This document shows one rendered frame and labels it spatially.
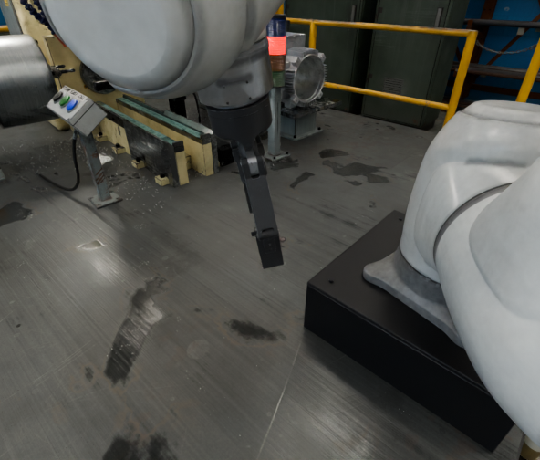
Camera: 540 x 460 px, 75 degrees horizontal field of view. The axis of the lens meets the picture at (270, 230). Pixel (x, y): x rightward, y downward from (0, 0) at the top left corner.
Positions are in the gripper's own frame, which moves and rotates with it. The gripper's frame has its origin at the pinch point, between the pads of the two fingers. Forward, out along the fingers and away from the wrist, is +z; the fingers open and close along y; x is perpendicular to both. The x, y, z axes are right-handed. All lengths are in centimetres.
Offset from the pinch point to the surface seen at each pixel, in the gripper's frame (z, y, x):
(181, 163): 12, -52, -17
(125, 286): 14.0, -9.9, -28.4
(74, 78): -5, -103, -52
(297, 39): -5, -91, 29
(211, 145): 11, -58, -8
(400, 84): 97, -296, 175
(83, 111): -11, -40, -32
